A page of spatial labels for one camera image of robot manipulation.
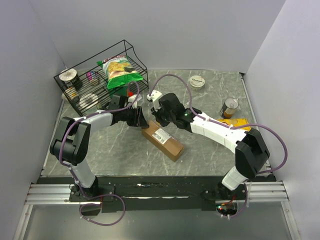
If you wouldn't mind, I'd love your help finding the green snack canister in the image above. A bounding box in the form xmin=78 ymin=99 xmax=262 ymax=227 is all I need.
xmin=109 ymin=86 xmax=128 ymax=97

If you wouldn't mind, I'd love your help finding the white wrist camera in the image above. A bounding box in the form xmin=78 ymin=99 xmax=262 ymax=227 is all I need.
xmin=127 ymin=91 xmax=143 ymax=109
xmin=147 ymin=90 xmax=163 ymax=112

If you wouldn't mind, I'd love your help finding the purple pink small cup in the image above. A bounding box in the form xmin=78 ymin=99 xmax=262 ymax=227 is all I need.
xmin=86 ymin=70 xmax=100 ymax=86

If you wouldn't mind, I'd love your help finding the aluminium rail frame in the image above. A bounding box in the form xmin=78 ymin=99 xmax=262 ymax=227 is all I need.
xmin=14 ymin=182 xmax=301 ymax=240

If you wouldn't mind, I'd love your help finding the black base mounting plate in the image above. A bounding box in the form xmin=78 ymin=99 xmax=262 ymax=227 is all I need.
xmin=68 ymin=175 xmax=248 ymax=214

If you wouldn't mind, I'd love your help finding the orange labelled tin can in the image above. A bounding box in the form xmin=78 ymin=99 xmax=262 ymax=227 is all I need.
xmin=219 ymin=97 xmax=239 ymax=119

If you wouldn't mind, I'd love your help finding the small yellow labelled can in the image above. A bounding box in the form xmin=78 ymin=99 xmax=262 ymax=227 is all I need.
xmin=61 ymin=86 xmax=80 ymax=102

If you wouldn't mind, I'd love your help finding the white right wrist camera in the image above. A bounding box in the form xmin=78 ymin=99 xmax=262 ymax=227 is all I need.
xmin=147 ymin=90 xmax=163 ymax=112

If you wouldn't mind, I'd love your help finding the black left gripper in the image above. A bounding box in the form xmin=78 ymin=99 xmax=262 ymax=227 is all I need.
xmin=120 ymin=106 xmax=149 ymax=129

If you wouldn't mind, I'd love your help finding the brown cardboard express box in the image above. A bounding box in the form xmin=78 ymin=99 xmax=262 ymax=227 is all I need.
xmin=141 ymin=120 xmax=185 ymax=162

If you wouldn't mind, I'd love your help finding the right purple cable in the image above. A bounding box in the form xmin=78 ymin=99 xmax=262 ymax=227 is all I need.
xmin=151 ymin=74 xmax=288 ymax=219

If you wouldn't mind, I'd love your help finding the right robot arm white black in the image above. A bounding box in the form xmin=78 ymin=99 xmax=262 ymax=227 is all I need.
xmin=147 ymin=90 xmax=270 ymax=200

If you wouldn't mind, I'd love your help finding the black wire shelf rack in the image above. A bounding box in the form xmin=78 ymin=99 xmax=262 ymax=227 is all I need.
xmin=53 ymin=39 xmax=149 ymax=117

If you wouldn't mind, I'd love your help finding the yellow Lays chips bag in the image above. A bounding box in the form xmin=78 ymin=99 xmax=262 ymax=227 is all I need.
xmin=217 ymin=118 xmax=249 ymax=127

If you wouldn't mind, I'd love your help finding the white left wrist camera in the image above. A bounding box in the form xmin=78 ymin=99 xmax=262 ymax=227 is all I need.
xmin=127 ymin=91 xmax=143 ymax=109

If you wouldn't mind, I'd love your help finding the purple cable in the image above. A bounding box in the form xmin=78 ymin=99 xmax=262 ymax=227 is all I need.
xmin=58 ymin=80 xmax=140 ymax=176
xmin=151 ymin=74 xmax=288 ymax=219

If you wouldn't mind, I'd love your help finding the green chips bag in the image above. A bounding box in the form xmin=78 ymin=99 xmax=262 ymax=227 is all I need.
xmin=96 ymin=55 xmax=143 ymax=90

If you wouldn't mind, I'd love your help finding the white yogurt tub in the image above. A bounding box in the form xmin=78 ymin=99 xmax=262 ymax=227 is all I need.
xmin=188 ymin=75 xmax=206 ymax=91

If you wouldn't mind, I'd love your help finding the white lidded pale can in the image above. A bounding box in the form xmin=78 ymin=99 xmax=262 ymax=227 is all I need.
xmin=79 ymin=93 xmax=101 ymax=112

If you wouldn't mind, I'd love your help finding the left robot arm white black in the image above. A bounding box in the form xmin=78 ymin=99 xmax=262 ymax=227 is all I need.
xmin=49 ymin=93 xmax=149 ymax=201

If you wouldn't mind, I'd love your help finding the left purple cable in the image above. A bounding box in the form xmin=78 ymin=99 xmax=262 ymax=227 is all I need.
xmin=58 ymin=80 xmax=140 ymax=176

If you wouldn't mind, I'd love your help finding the white lidded dark jar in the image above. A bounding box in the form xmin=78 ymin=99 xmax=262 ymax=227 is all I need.
xmin=59 ymin=68 xmax=83 ymax=91

